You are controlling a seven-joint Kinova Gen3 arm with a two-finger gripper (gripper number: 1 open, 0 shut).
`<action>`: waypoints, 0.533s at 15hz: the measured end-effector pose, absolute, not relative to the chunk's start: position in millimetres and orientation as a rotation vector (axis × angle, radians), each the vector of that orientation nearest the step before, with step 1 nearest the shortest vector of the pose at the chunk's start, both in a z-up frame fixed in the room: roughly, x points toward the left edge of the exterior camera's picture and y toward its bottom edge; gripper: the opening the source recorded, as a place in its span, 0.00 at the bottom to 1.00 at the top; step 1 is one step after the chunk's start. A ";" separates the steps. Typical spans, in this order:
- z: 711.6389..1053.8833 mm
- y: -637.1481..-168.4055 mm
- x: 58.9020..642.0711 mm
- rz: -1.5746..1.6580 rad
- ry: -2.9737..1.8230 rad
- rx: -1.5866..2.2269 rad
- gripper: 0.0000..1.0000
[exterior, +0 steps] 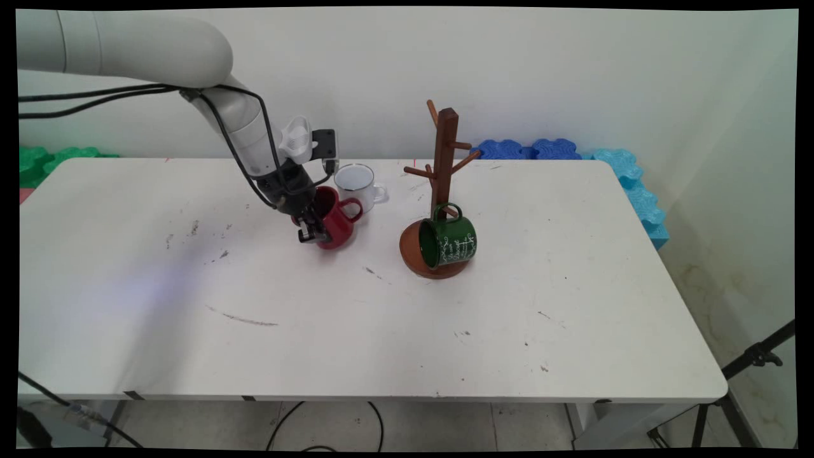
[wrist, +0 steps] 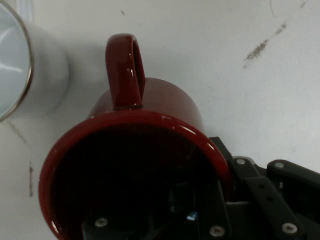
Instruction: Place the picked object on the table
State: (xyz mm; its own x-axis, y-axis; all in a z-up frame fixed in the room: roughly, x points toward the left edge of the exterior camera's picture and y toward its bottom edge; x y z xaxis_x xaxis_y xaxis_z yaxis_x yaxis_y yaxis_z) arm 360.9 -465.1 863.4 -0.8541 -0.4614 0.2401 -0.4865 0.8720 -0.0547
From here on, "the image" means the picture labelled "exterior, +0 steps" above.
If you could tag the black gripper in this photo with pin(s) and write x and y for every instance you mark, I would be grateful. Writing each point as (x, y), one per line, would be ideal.
(289, 187)

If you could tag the brown wooden mug tree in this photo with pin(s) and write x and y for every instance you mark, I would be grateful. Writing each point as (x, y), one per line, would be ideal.
(445, 159)

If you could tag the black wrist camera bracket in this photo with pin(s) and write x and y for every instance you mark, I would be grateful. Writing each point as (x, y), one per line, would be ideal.
(324, 145)

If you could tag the red enamel mug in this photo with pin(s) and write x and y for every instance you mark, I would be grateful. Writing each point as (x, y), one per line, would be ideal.
(340, 226)

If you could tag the red foam mat tile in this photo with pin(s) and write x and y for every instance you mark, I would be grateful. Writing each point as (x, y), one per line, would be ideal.
(24, 194)

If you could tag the light blue foam mat tile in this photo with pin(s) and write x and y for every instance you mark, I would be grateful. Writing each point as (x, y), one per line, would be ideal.
(657, 234)
(615, 164)
(645, 202)

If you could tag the dark blue foam mat tile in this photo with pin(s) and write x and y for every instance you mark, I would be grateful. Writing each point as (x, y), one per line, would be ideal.
(556, 149)
(502, 150)

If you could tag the green foam mat tile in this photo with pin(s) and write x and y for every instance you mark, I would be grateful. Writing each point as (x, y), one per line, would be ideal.
(38, 162)

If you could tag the white enamel mug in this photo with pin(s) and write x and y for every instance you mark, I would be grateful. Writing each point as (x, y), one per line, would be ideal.
(357, 187)

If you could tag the black tripod stand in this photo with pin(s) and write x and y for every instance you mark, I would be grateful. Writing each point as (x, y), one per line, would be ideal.
(753, 356)

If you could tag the white printed camera mount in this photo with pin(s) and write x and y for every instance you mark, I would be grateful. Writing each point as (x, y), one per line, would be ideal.
(296, 138)

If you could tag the green mug with white lettering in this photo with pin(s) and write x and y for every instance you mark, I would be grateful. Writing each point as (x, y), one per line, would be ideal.
(455, 242)

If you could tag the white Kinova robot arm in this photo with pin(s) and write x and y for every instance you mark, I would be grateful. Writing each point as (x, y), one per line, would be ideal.
(146, 48)

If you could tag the grey table leg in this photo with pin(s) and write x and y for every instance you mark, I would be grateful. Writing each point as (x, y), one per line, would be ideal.
(116, 420)

